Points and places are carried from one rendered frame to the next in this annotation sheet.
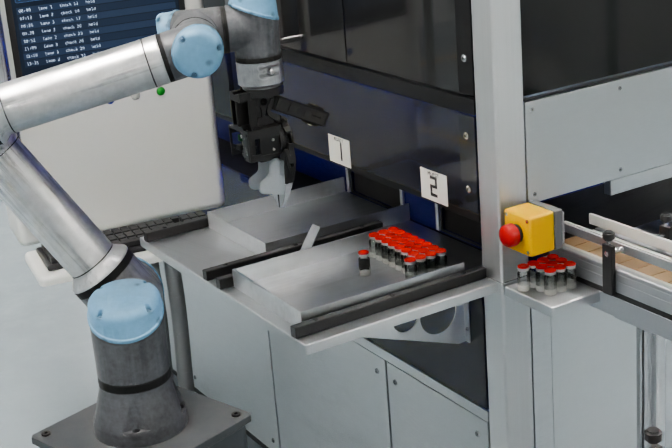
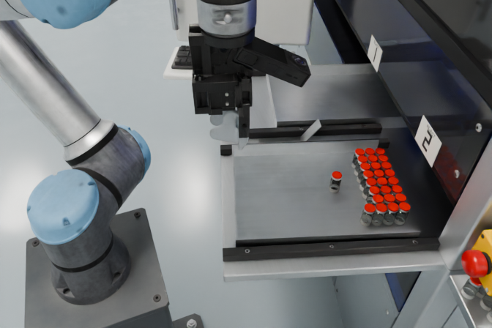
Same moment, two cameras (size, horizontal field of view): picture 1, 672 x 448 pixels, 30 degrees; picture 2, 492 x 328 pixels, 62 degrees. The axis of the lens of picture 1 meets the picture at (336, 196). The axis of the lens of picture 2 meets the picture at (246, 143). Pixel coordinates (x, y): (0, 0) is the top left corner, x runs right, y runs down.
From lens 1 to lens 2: 158 cm
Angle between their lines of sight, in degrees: 32
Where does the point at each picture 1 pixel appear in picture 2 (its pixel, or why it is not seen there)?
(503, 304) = (441, 282)
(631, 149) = not seen: outside the picture
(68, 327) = not seen: hidden behind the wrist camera
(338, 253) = (328, 151)
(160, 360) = (85, 255)
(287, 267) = (280, 152)
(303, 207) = (339, 80)
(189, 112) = not seen: outside the picture
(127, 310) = (45, 219)
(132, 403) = (62, 274)
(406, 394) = not seen: hidden behind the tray
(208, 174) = (300, 24)
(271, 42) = not seen: outside the picture
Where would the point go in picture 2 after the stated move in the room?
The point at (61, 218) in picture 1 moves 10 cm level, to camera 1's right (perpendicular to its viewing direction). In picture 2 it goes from (36, 100) to (80, 116)
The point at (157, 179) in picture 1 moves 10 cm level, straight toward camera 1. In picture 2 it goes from (266, 20) to (258, 32)
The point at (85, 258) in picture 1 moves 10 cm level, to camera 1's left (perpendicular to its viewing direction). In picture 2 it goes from (61, 137) to (22, 121)
